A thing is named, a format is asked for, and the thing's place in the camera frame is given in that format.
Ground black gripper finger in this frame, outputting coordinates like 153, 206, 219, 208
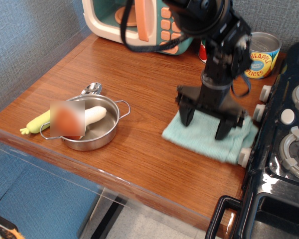
215, 119, 233, 140
179, 105, 195, 126

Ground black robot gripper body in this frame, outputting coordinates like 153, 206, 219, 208
175, 74, 248, 127

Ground light blue cloth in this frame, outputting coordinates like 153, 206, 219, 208
162, 111, 258, 164

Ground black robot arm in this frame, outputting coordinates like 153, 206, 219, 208
164, 0, 252, 140

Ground white stove knob middle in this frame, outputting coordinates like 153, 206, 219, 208
253, 104, 266, 122

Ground white stove knob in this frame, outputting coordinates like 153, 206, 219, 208
253, 104, 266, 122
259, 85, 272, 103
238, 148, 252, 168

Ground white stove knob front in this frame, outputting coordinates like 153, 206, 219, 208
238, 148, 252, 168

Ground white stove knob rear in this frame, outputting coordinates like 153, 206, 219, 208
259, 85, 272, 103

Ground tomato sauce can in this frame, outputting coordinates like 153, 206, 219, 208
198, 39, 207, 63

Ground pineapple slices can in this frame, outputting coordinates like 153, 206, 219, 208
245, 32, 282, 79

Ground stainless steel pan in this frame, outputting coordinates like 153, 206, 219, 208
39, 95, 131, 151

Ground black toy stove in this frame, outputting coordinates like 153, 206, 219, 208
205, 43, 299, 239

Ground metal spoon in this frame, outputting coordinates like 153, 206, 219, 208
81, 82, 102, 95

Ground toy microwave teal and cream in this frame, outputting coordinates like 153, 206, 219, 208
82, 0, 183, 46

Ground plush mushroom toy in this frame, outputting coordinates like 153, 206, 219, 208
50, 106, 107, 140

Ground green plush vegetable toy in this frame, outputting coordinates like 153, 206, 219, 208
19, 110, 50, 135

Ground orange plush toy corner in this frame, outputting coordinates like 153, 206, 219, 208
0, 224, 25, 239

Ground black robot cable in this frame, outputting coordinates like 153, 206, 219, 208
120, 0, 190, 53

